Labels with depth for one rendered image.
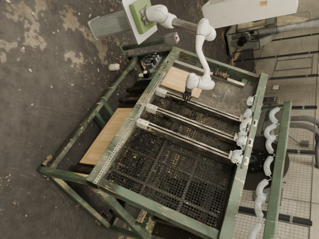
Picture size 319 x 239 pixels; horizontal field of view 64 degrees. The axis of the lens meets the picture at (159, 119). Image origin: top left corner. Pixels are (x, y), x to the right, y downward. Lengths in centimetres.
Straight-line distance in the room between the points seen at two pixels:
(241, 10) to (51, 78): 488
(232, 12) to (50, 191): 551
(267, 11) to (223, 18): 99
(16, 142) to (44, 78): 74
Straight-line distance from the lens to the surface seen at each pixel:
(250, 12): 673
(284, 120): 362
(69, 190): 314
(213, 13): 693
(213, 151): 261
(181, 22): 309
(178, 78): 327
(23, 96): 296
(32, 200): 312
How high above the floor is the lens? 258
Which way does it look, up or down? 33 degrees down
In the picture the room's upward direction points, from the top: 91 degrees clockwise
